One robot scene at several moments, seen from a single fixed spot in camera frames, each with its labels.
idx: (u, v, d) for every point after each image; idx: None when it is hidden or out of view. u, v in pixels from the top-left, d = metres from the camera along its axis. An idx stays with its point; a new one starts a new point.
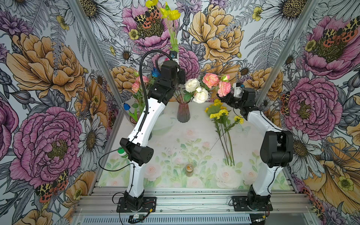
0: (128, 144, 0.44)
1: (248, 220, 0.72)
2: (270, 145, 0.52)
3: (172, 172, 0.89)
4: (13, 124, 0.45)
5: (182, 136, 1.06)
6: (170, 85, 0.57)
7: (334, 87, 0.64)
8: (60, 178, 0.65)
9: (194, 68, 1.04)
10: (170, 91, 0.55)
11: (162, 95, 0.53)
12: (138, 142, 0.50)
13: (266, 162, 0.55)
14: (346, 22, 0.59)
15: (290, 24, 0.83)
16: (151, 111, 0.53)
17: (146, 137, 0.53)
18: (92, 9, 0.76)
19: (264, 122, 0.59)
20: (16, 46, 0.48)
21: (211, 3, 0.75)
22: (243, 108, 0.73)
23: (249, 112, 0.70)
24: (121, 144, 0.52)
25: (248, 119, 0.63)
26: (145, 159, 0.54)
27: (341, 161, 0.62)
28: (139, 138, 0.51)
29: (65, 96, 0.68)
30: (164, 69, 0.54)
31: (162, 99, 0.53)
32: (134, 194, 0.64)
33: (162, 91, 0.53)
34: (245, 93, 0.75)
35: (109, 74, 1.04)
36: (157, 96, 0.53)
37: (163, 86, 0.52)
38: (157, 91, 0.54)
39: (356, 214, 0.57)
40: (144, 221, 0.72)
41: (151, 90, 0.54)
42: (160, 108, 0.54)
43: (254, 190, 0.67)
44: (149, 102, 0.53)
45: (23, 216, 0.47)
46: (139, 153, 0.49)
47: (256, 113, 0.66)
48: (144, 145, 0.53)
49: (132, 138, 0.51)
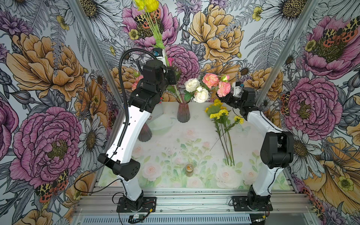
0: (107, 161, 0.48)
1: (248, 220, 0.72)
2: (270, 145, 0.52)
3: (172, 172, 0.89)
4: (13, 124, 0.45)
5: (182, 136, 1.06)
6: (156, 88, 0.48)
7: (334, 87, 0.64)
8: (60, 178, 0.65)
9: (194, 68, 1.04)
10: (156, 96, 0.47)
11: (146, 101, 0.44)
12: (117, 160, 0.43)
13: (266, 163, 0.54)
14: (346, 22, 0.59)
15: (290, 24, 0.83)
16: (132, 122, 0.45)
17: (128, 152, 0.46)
18: (92, 9, 0.76)
19: (264, 122, 0.59)
20: (16, 46, 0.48)
21: (211, 3, 0.75)
22: (243, 108, 0.72)
23: (248, 113, 0.69)
24: (99, 161, 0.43)
25: (248, 119, 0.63)
26: (128, 175, 0.47)
27: (341, 161, 0.62)
28: (119, 154, 0.43)
29: (65, 96, 0.68)
30: (146, 71, 0.45)
31: (145, 106, 0.45)
32: (133, 198, 0.63)
33: (145, 97, 0.45)
34: (245, 93, 0.74)
35: (109, 74, 1.04)
36: (139, 103, 0.45)
37: (147, 90, 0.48)
38: (140, 97, 0.45)
39: (356, 214, 0.57)
40: (144, 221, 0.72)
41: (133, 96, 0.46)
42: (142, 118, 0.46)
43: (254, 190, 0.67)
44: (130, 111, 0.45)
45: (23, 216, 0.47)
46: (119, 171, 0.42)
47: (255, 113, 0.66)
48: (126, 162, 0.46)
49: (111, 154, 0.44)
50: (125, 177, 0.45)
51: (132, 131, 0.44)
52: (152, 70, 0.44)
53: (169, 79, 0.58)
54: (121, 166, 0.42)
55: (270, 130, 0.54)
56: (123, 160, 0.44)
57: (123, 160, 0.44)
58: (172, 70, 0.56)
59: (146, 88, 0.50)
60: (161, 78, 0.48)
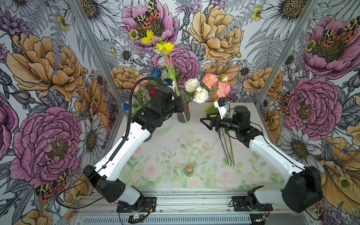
0: (92, 176, 0.44)
1: (248, 221, 0.72)
2: (301, 192, 0.41)
3: (172, 172, 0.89)
4: (13, 124, 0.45)
5: (182, 137, 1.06)
6: (161, 110, 0.50)
7: (334, 87, 0.64)
8: (60, 178, 0.65)
9: (194, 68, 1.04)
10: (160, 118, 0.48)
11: (148, 121, 0.46)
12: (104, 175, 0.40)
13: (296, 208, 0.43)
14: (346, 22, 0.59)
15: (290, 24, 0.83)
16: (131, 138, 0.44)
17: (117, 168, 0.43)
18: (92, 9, 0.76)
19: (275, 154, 0.49)
20: (16, 46, 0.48)
21: (211, 3, 0.75)
22: (243, 134, 0.60)
23: (251, 140, 0.57)
24: (84, 174, 0.41)
25: (251, 147, 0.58)
26: (110, 197, 0.43)
27: (341, 161, 0.62)
28: (108, 169, 0.40)
29: (65, 96, 0.68)
30: (157, 94, 0.48)
31: (147, 125, 0.45)
32: (130, 202, 0.62)
33: (150, 116, 0.46)
34: (239, 114, 0.62)
35: (109, 74, 1.04)
36: (143, 122, 0.46)
37: (153, 111, 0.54)
38: (144, 116, 0.47)
39: (355, 214, 0.57)
40: (144, 221, 0.72)
41: (138, 114, 0.47)
42: (141, 136, 0.46)
43: (256, 196, 0.65)
44: (131, 128, 0.45)
45: (23, 216, 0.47)
46: (101, 190, 0.38)
47: (259, 141, 0.54)
48: (111, 180, 0.42)
49: (100, 168, 0.41)
50: (106, 198, 0.42)
51: (128, 146, 0.43)
52: (162, 93, 0.47)
53: (176, 108, 0.62)
54: (106, 183, 0.39)
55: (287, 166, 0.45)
56: (110, 176, 0.41)
57: (110, 176, 0.40)
58: (179, 99, 0.60)
59: (153, 109, 0.52)
60: (168, 104, 0.52)
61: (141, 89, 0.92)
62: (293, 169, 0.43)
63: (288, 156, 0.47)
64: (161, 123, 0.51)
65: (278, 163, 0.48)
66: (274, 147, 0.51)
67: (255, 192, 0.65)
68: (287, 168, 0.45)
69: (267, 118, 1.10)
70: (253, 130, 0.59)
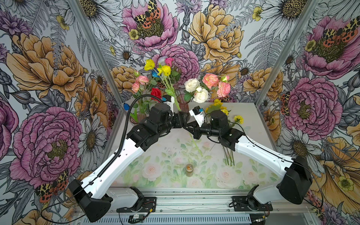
0: (77, 192, 0.43)
1: (248, 220, 0.72)
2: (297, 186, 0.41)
3: (172, 172, 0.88)
4: (13, 124, 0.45)
5: (182, 137, 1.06)
6: (157, 128, 0.50)
7: (334, 87, 0.64)
8: (60, 178, 0.65)
9: (194, 68, 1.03)
10: (154, 136, 0.48)
11: (143, 138, 0.46)
12: (89, 192, 0.38)
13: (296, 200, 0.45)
14: (346, 22, 0.59)
15: (291, 24, 0.82)
16: (123, 154, 0.44)
17: (105, 186, 0.41)
18: (92, 9, 0.76)
19: (263, 153, 0.49)
20: (16, 46, 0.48)
21: (211, 3, 0.75)
22: (225, 138, 0.58)
23: (236, 144, 0.56)
24: (69, 189, 0.39)
25: (238, 150, 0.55)
26: (92, 216, 0.40)
27: (341, 162, 0.62)
28: (94, 185, 0.39)
29: (65, 96, 0.68)
30: (153, 112, 0.48)
31: (141, 142, 0.45)
32: (129, 205, 0.62)
33: (145, 134, 0.46)
34: (216, 120, 0.59)
35: (109, 74, 1.04)
36: (137, 138, 0.46)
37: (149, 128, 0.52)
38: (140, 134, 0.47)
39: (355, 214, 0.57)
40: (144, 221, 0.72)
41: (134, 131, 0.48)
42: (134, 153, 0.45)
43: (256, 198, 0.64)
44: (125, 144, 0.45)
45: (23, 216, 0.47)
46: (85, 208, 0.36)
47: (244, 143, 0.53)
48: (97, 197, 0.40)
49: (86, 183, 0.40)
50: (87, 217, 0.39)
51: (118, 163, 0.42)
52: (158, 111, 0.47)
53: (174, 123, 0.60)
54: (90, 201, 0.37)
55: (279, 162, 0.45)
56: (96, 194, 0.39)
57: (95, 194, 0.39)
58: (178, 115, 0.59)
59: (148, 126, 0.52)
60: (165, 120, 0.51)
61: (142, 89, 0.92)
62: (284, 164, 0.44)
63: (275, 151, 0.48)
64: (157, 139, 0.51)
65: (267, 161, 0.48)
66: (259, 146, 0.51)
67: (255, 194, 0.64)
68: (279, 165, 0.45)
69: (268, 118, 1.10)
70: (234, 132, 0.58)
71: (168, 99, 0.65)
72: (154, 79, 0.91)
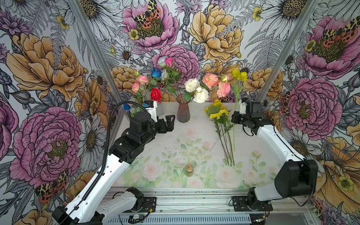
0: (63, 220, 0.41)
1: (248, 221, 0.72)
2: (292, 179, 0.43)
3: (172, 172, 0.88)
4: (13, 124, 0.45)
5: (182, 137, 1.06)
6: (140, 138, 0.49)
7: (334, 87, 0.64)
8: (60, 178, 0.65)
9: (194, 68, 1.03)
10: (139, 147, 0.47)
11: (126, 152, 0.44)
12: (75, 218, 0.37)
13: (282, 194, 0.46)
14: (346, 22, 0.59)
15: (290, 24, 0.83)
16: (107, 172, 0.42)
17: (92, 208, 0.40)
18: (93, 9, 0.76)
19: (279, 142, 0.50)
20: (16, 46, 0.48)
21: (211, 3, 0.75)
22: (253, 122, 0.61)
23: (260, 127, 0.58)
24: (53, 218, 0.37)
25: (259, 135, 0.60)
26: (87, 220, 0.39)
27: (341, 162, 0.62)
28: (80, 210, 0.38)
29: (65, 96, 0.68)
30: (133, 123, 0.46)
31: (125, 157, 0.44)
32: (129, 207, 0.62)
33: (128, 146, 0.45)
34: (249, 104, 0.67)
35: (109, 74, 1.04)
36: (121, 153, 0.44)
37: (131, 139, 0.50)
38: (122, 147, 0.45)
39: (355, 214, 0.57)
40: (144, 221, 0.72)
41: (116, 144, 0.46)
42: (119, 169, 0.44)
43: (255, 193, 0.66)
44: (109, 160, 0.44)
45: (23, 216, 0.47)
46: None
47: (268, 131, 0.55)
48: (85, 221, 0.38)
49: (71, 208, 0.38)
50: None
51: (103, 183, 0.41)
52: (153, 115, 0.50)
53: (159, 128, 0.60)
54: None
55: (288, 156, 0.45)
56: (83, 218, 0.38)
57: (82, 218, 0.37)
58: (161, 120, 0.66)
59: (131, 137, 0.50)
60: (147, 129, 0.50)
61: (142, 90, 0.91)
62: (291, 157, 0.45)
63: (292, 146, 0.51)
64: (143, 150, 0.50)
65: (277, 151, 0.50)
66: (280, 137, 0.52)
67: (255, 189, 0.66)
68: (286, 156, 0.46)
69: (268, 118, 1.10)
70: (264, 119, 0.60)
71: (151, 104, 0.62)
72: (154, 79, 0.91)
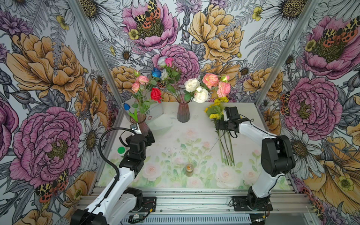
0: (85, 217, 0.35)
1: (248, 220, 0.72)
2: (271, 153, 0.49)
3: (172, 172, 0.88)
4: (13, 124, 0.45)
5: (182, 137, 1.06)
6: (141, 155, 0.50)
7: (334, 87, 0.64)
8: (60, 178, 0.65)
9: (194, 68, 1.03)
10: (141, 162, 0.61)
11: (134, 166, 0.58)
12: (99, 213, 0.42)
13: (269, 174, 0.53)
14: (346, 22, 0.59)
15: (290, 24, 0.83)
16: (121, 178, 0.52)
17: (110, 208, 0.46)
18: (92, 9, 0.76)
19: (255, 129, 0.60)
20: (16, 46, 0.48)
21: (211, 3, 0.75)
22: (233, 123, 0.72)
23: (239, 124, 0.69)
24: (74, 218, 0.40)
25: (240, 131, 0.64)
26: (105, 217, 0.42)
27: (341, 161, 0.62)
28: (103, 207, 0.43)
29: (65, 96, 0.68)
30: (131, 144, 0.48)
31: (135, 168, 0.58)
32: (130, 208, 0.62)
33: (133, 163, 0.59)
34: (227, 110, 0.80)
35: (109, 74, 1.04)
36: (128, 166, 0.57)
37: (132, 158, 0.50)
38: (129, 163, 0.59)
39: (355, 214, 0.57)
40: (144, 221, 0.72)
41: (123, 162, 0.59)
42: (131, 176, 0.56)
43: (254, 191, 0.66)
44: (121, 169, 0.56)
45: (23, 216, 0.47)
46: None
47: (246, 124, 0.65)
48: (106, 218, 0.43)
49: (93, 207, 0.43)
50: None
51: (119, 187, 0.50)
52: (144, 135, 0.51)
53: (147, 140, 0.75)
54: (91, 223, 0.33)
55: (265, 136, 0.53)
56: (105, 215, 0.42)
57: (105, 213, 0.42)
58: None
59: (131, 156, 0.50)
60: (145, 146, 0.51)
61: (141, 89, 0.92)
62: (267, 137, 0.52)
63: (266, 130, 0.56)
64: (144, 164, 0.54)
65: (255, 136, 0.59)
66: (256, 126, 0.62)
67: (253, 187, 0.67)
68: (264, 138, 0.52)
69: (268, 118, 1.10)
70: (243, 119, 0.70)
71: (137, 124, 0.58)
72: (154, 79, 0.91)
